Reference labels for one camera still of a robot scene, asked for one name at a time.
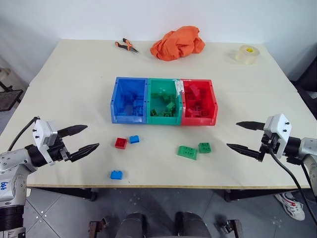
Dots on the red plastic storage bin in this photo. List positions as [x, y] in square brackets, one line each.
[198, 121]

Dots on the black equipment frame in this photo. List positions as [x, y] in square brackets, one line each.
[305, 74]

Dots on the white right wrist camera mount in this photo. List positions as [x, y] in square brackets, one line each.
[278, 126]

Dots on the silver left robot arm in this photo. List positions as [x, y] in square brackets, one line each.
[15, 158]

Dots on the white tape strip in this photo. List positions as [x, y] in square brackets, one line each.
[178, 88]

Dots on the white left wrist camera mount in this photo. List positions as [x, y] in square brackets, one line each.
[42, 134]

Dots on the black metal stand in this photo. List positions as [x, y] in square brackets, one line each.
[10, 96]

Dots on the large green toy brick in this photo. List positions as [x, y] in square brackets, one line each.
[187, 152]

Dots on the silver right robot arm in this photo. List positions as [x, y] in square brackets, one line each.
[307, 148]

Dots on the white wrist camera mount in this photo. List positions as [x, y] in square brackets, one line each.
[278, 126]
[42, 134]

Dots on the red toy brick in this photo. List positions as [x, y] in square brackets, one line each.
[190, 97]
[205, 113]
[194, 89]
[121, 143]
[192, 112]

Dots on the green plastic storage bin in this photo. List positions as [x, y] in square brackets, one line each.
[162, 120]

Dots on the clear packing tape roll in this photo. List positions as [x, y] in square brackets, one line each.
[246, 55]

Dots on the rusty caster wheel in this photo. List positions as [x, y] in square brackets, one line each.
[231, 228]
[97, 226]

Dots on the crumpled orange cloth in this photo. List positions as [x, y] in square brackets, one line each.
[177, 44]

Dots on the dark rounded shape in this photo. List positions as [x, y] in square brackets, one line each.
[132, 225]
[192, 225]

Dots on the small green toy brick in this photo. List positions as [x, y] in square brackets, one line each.
[205, 148]

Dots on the blue plastic storage bin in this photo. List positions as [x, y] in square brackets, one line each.
[128, 119]

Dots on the blue toy brick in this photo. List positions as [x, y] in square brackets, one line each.
[116, 175]
[138, 109]
[134, 139]

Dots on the black table frame bar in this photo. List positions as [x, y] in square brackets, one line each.
[64, 192]
[260, 194]

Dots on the white red sneaker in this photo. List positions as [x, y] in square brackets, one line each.
[292, 204]

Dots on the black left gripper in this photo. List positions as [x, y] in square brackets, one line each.
[58, 151]

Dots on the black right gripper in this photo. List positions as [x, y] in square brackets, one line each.
[270, 143]

